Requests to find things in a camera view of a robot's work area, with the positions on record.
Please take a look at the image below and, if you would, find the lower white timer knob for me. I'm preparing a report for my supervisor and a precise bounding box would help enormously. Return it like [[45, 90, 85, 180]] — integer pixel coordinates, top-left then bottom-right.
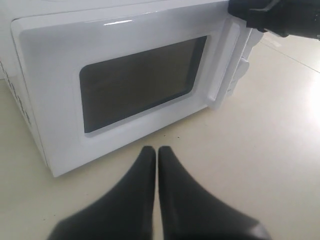
[[234, 57, 250, 80]]

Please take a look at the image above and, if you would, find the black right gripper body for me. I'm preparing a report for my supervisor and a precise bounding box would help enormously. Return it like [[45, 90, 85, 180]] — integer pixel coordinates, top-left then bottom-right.
[[227, 0, 320, 40]]

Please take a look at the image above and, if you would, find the white microwave door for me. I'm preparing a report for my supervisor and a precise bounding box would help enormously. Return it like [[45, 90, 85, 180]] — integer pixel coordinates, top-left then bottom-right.
[[9, 0, 250, 177]]

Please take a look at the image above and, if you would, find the white Midea microwave oven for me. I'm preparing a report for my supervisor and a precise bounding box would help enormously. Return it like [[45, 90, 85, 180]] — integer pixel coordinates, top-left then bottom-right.
[[0, 0, 263, 177]]

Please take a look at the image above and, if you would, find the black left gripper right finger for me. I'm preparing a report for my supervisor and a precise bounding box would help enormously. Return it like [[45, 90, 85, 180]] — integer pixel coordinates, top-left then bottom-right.
[[158, 146, 271, 240]]

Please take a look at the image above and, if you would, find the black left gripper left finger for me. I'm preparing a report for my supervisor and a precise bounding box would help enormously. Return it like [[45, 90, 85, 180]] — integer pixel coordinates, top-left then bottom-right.
[[48, 146, 156, 240]]

